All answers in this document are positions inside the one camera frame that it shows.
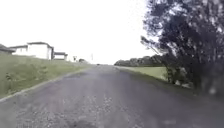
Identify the pale kerb strip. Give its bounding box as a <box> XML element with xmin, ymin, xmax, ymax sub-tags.
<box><xmin>0</xmin><ymin>67</ymin><xmax>88</xmax><ymax>103</ymax></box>

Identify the white house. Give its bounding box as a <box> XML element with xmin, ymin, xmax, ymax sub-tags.
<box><xmin>9</xmin><ymin>41</ymin><xmax>69</xmax><ymax>61</ymax></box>

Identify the dark roofed building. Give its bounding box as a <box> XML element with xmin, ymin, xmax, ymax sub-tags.
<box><xmin>0</xmin><ymin>43</ymin><xmax>16</xmax><ymax>56</ymax></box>

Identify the distant row of trees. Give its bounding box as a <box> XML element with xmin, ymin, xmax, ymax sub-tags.
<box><xmin>113</xmin><ymin>54</ymin><xmax>168</xmax><ymax>68</ymax></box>

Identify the large dark tree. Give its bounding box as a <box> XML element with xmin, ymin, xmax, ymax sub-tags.
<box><xmin>140</xmin><ymin>0</ymin><xmax>224</xmax><ymax>96</ymax></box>

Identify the grey asphalt path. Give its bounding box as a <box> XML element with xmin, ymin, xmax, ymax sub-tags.
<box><xmin>0</xmin><ymin>64</ymin><xmax>224</xmax><ymax>128</ymax></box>

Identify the grass slope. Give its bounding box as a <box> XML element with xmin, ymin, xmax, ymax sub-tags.
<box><xmin>0</xmin><ymin>53</ymin><xmax>92</xmax><ymax>100</ymax></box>

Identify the flat grass field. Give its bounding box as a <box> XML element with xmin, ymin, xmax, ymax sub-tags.
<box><xmin>117</xmin><ymin>65</ymin><xmax>168</xmax><ymax>82</ymax></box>

